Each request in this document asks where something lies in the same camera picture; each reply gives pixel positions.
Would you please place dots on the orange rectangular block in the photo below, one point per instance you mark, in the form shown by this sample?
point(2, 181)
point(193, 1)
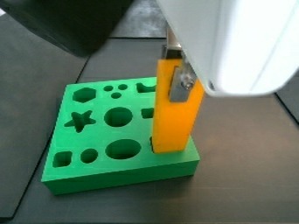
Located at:
point(174, 117)

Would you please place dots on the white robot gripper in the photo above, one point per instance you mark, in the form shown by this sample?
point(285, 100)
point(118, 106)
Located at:
point(239, 43)

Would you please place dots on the green shape sorter block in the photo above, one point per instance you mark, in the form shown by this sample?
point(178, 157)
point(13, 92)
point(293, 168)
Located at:
point(101, 146)

